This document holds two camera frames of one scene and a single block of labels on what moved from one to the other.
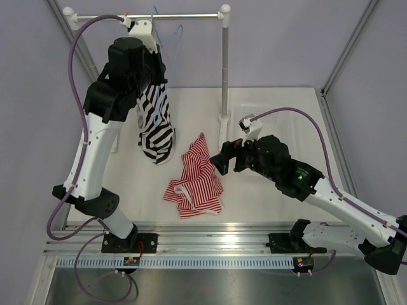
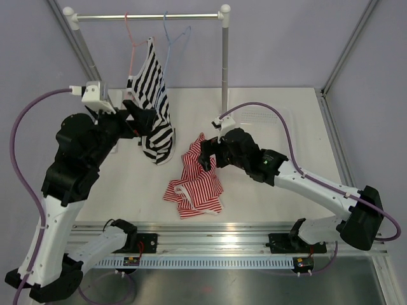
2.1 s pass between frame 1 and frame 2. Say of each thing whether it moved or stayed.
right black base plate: stayed
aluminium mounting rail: stayed
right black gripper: moved
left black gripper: moved
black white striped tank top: stayed
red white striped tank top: stayed
